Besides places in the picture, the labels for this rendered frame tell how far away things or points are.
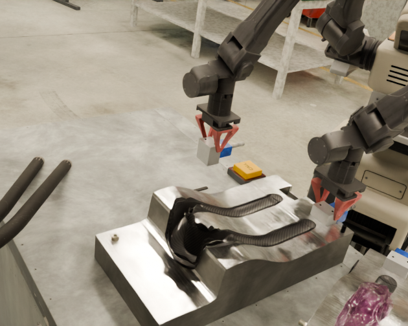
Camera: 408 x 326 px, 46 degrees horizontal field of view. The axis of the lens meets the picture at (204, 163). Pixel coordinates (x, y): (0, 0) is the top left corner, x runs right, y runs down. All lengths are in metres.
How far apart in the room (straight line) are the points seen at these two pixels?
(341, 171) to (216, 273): 0.36
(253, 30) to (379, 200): 0.67
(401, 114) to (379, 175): 0.52
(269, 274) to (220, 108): 0.40
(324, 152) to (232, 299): 0.34
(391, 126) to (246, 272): 0.38
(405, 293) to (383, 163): 0.50
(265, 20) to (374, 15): 5.95
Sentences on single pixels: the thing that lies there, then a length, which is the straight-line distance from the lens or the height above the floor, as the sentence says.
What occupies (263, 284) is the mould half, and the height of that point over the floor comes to 0.85.
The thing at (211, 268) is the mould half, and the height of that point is 0.91.
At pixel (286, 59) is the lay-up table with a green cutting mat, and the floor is 0.36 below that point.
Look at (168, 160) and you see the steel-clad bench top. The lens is 1.40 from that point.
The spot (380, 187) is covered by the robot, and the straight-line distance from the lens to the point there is 1.47.
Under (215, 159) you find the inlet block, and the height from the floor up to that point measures 0.92.
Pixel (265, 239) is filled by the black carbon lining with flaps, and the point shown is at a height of 0.88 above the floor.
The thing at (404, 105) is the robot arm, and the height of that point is 1.21.
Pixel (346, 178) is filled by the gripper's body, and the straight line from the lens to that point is 1.06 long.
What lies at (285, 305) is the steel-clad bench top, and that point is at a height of 0.80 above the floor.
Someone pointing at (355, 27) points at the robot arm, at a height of 1.27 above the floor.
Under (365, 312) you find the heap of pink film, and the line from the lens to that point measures 0.91.
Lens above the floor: 1.50
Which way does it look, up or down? 30 degrees down
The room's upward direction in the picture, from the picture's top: 10 degrees clockwise
